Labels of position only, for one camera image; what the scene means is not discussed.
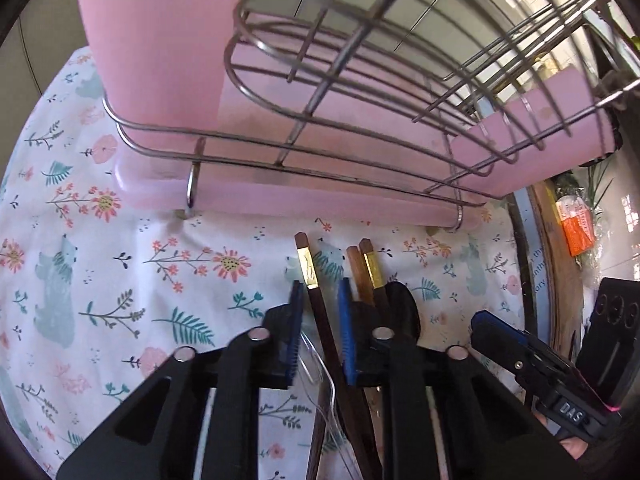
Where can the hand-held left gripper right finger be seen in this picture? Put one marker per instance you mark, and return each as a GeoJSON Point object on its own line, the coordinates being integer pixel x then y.
{"type": "Point", "coordinates": [347, 337]}

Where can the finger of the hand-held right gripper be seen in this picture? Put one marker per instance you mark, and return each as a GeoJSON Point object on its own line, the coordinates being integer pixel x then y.
{"type": "Point", "coordinates": [495, 332]}

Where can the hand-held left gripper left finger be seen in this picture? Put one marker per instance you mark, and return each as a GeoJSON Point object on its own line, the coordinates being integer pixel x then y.
{"type": "Point", "coordinates": [295, 332]}

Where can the clear plastic utensil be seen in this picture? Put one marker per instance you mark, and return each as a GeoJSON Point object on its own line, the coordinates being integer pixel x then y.
{"type": "Point", "coordinates": [325, 385]}

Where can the black spoon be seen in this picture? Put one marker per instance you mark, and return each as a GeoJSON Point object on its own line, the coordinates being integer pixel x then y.
{"type": "Point", "coordinates": [406, 310]}

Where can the pink utensil cup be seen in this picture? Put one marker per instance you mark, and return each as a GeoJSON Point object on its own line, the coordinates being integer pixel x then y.
{"type": "Point", "coordinates": [150, 35]}

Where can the round blue-rimmed wooden tray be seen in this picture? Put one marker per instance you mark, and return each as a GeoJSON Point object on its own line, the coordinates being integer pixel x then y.
{"type": "Point", "coordinates": [555, 270]}

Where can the orange packet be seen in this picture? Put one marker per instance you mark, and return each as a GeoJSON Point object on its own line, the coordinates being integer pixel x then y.
{"type": "Point", "coordinates": [580, 232]}

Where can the pink drain tray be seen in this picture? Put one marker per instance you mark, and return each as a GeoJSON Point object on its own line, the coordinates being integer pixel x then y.
{"type": "Point", "coordinates": [325, 195]}

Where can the green plant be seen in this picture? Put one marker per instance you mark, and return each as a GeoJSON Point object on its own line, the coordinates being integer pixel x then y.
{"type": "Point", "coordinates": [597, 185]}

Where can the floral printed cloth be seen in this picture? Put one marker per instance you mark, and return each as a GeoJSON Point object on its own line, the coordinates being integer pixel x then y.
{"type": "Point", "coordinates": [100, 260]}

